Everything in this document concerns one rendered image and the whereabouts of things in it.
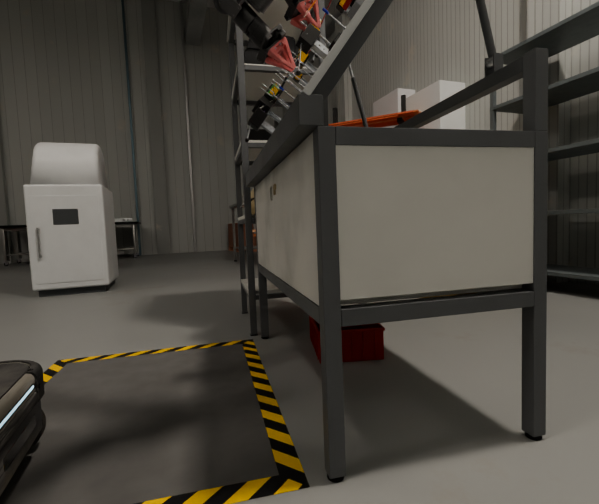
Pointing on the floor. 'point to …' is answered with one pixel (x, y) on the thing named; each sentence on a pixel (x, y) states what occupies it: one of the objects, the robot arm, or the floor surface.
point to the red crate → (354, 341)
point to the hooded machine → (70, 220)
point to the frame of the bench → (532, 423)
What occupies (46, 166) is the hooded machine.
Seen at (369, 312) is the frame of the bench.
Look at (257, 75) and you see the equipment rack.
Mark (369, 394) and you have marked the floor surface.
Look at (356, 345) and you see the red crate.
